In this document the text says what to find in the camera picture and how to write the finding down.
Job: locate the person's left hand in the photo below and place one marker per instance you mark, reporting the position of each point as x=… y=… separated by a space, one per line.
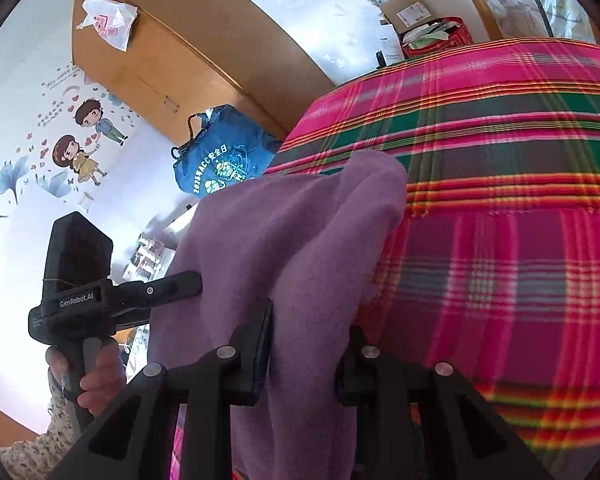
x=105 y=375

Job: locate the cartoon wall sticker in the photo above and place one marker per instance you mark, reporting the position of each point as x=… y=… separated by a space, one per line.
x=75 y=155

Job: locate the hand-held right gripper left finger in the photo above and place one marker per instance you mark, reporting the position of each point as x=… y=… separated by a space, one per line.
x=265 y=350

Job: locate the white plastic bag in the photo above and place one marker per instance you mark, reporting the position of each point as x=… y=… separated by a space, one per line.
x=110 y=22

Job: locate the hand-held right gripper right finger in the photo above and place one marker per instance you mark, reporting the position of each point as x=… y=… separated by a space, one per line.
x=375 y=375

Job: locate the pink plaid bed sheet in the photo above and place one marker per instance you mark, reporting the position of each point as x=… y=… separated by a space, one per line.
x=505 y=260

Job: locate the red printed box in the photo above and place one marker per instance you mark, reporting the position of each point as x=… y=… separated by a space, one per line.
x=450 y=42

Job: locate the wooden wardrobe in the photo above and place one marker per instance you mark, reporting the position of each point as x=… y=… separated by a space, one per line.
x=180 y=35

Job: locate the cardboard box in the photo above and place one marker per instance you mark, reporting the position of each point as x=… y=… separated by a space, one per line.
x=405 y=10

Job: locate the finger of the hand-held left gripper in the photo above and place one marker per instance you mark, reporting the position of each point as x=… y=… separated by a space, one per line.
x=170 y=285
x=132 y=319

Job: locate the blue printed tote bag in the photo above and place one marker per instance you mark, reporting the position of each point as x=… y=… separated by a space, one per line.
x=225 y=155

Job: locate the person's left forearm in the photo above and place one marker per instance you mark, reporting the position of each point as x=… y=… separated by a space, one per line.
x=35 y=450

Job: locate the purple fleece pants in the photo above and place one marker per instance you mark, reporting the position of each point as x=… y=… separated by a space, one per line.
x=280 y=240

